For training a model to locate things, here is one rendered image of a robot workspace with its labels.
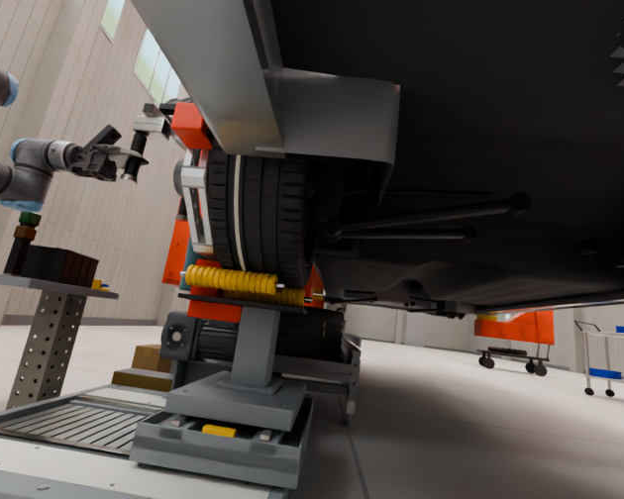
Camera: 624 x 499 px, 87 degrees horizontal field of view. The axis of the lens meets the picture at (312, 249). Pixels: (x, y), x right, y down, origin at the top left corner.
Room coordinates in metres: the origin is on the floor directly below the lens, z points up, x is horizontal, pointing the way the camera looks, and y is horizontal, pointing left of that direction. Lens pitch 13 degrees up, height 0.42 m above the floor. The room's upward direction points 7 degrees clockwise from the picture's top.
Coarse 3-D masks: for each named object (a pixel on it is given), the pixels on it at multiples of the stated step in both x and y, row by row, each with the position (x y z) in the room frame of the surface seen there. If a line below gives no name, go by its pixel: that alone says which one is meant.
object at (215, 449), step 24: (312, 408) 1.19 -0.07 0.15; (144, 432) 0.78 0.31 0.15; (168, 432) 0.78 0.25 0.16; (192, 432) 0.77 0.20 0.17; (216, 432) 0.77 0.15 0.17; (240, 432) 0.87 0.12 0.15; (264, 432) 0.79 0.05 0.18; (288, 432) 0.92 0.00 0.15; (144, 456) 0.78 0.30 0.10; (168, 456) 0.78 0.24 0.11; (192, 456) 0.77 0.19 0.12; (216, 456) 0.77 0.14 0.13; (240, 456) 0.76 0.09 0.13; (264, 456) 0.76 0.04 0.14; (288, 456) 0.75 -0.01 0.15; (264, 480) 0.76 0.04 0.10; (288, 480) 0.75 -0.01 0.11
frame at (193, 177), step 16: (192, 160) 0.77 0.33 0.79; (208, 160) 0.77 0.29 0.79; (192, 176) 0.76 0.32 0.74; (208, 176) 0.78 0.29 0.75; (192, 192) 0.82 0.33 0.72; (208, 192) 0.81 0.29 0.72; (192, 208) 0.83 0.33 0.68; (208, 208) 0.82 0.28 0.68; (192, 224) 0.86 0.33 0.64; (208, 224) 0.85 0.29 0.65; (192, 240) 0.90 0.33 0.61; (208, 240) 0.89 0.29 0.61; (208, 256) 0.99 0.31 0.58
